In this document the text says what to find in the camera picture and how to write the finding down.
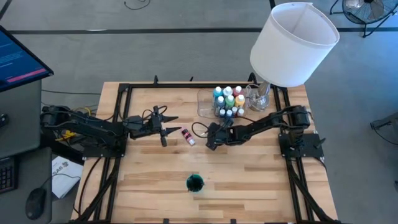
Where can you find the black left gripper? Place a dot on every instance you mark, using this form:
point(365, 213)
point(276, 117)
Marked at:
point(146, 126)

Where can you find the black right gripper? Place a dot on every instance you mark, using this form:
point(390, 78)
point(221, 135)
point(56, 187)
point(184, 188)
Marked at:
point(222, 135)

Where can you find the small pink paint bottle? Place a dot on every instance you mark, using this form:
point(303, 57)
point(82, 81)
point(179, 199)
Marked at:
point(187, 135)

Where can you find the small ochre paint bottle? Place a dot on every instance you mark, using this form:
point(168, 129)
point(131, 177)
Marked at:
point(240, 112)

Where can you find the dark grey paint bottle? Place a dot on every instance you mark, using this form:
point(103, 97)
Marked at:
point(220, 104)

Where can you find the clear plastic bin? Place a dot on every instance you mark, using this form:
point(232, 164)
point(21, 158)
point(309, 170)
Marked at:
point(203, 107)

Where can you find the green paint bottle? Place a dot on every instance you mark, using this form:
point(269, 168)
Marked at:
point(229, 101)

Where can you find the yellow paint bottle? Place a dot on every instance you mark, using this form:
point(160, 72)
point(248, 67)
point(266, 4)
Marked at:
point(239, 100)

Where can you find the turquoise paint bottle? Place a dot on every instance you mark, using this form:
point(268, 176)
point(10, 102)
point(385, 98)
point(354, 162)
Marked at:
point(217, 92)

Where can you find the white paint bottle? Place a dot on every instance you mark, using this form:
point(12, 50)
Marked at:
point(227, 91)

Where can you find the red paint bottle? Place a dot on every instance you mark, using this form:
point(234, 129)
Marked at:
point(238, 90)

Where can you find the teal plastic cup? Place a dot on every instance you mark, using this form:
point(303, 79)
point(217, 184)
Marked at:
point(187, 186)

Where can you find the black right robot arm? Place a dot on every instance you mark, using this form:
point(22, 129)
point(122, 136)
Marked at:
point(264, 124)

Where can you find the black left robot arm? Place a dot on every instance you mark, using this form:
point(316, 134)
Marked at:
point(84, 127)

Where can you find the white paper booklet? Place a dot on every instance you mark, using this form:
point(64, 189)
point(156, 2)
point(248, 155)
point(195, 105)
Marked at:
point(65, 177)

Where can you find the dark grey desk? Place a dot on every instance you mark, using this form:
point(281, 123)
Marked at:
point(37, 168)

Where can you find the black computer mouse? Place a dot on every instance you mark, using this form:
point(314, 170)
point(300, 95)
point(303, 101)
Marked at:
point(35, 202)

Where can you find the black stand foot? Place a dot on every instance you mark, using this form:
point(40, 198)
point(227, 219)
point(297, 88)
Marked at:
point(384, 123)

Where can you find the computer monitor blue screen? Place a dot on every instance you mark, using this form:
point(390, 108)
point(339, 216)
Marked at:
point(18, 62)

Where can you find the black keyboard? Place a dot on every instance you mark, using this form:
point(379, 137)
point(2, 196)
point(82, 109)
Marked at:
point(6, 174)

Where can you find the black floor fan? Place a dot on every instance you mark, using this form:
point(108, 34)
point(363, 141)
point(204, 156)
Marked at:
point(367, 11)

